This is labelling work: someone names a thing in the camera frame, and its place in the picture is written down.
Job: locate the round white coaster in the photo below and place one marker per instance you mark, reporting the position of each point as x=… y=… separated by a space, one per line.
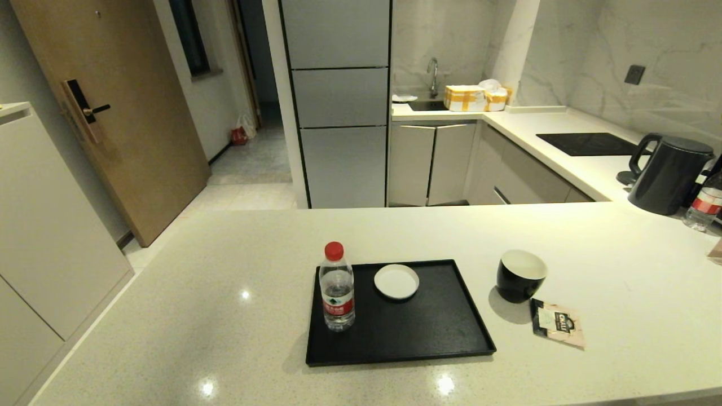
x=396 y=281

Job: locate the black cup white inside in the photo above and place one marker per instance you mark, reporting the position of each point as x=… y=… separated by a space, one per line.
x=519 y=279

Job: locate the pink tea bag packet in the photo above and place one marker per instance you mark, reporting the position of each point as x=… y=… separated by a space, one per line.
x=558 y=324

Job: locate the clear water bottle red label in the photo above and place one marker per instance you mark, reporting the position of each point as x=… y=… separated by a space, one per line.
x=337 y=292
x=704 y=207

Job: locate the black electric kettle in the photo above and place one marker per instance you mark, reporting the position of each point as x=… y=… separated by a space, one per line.
x=670 y=179

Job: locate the tall grey refrigerator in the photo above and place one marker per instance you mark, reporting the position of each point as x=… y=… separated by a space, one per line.
x=341 y=163

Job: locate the grey sink cabinet door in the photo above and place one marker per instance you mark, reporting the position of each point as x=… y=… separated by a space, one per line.
x=454 y=163
x=410 y=166

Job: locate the white cloth by sink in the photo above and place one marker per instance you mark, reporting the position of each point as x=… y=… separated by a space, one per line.
x=404 y=97

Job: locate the dark kitchen sink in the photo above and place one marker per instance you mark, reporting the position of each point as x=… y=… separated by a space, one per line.
x=428 y=105

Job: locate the white plastic bag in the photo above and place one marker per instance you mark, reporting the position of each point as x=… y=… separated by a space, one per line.
x=249 y=124

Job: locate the red bag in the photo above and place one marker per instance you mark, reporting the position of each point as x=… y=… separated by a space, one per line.
x=239 y=136

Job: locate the chrome sink faucet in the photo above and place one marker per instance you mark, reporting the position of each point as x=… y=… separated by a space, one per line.
x=433 y=84

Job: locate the black rectangular serving tray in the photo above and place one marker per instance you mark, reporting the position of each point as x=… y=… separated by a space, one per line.
x=395 y=338

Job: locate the large box yellow tape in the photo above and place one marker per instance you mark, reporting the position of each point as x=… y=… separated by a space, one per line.
x=465 y=98

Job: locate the grey lower kitchen cabinet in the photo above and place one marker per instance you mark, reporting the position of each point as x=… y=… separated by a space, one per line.
x=524 y=177

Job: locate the small box yellow tape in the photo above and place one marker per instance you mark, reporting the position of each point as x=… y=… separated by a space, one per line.
x=497 y=100

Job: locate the white bag on boxes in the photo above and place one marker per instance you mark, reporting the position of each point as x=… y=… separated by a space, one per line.
x=491 y=84

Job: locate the black induction cooktop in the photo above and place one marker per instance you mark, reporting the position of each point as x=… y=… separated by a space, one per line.
x=586 y=144

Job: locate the dark narrow window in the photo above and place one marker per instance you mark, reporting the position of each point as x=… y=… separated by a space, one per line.
x=190 y=36

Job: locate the wooden entrance door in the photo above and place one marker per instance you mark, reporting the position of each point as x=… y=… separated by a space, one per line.
x=130 y=141

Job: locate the black electronic door lock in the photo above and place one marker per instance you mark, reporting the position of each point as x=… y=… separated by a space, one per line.
x=79 y=107

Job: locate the white tall cabinet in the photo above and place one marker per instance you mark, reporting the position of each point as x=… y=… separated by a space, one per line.
x=51 y=237

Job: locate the brown cardboard piece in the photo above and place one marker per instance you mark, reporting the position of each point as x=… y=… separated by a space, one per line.
x=716 y=252

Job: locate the dark wall socket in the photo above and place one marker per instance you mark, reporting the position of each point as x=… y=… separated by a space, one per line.
x=634 y=74

